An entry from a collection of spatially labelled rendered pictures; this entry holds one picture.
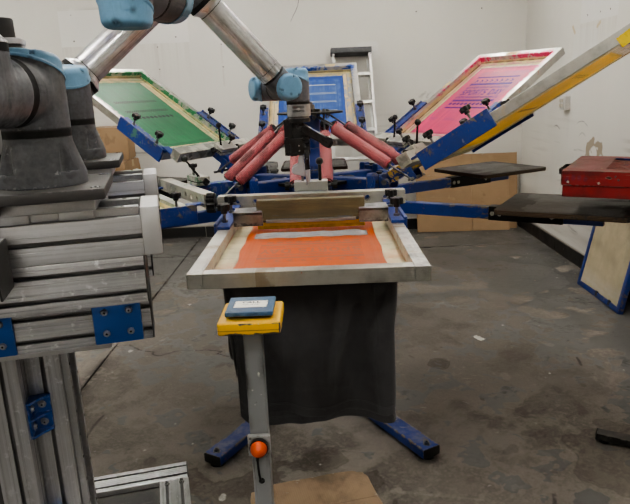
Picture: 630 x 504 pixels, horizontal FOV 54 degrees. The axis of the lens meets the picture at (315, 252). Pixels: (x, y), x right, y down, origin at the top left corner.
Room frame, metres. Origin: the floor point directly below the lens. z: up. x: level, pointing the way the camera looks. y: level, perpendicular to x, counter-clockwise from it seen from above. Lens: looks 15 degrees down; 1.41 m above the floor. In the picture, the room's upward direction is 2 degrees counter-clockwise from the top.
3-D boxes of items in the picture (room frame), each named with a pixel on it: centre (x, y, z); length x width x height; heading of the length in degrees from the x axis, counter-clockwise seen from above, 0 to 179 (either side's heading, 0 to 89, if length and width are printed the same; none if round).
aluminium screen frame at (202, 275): (1.82, 0.01, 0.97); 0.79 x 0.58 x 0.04; 179
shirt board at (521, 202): (2.53, -0.58, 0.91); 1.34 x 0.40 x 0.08; 59
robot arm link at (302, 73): (2.04, 0.04, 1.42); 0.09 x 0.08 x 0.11; 116
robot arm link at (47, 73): (1.13, 0.49, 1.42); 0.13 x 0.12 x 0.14; 168
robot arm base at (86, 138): (1.62, 0.60, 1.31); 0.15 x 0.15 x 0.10
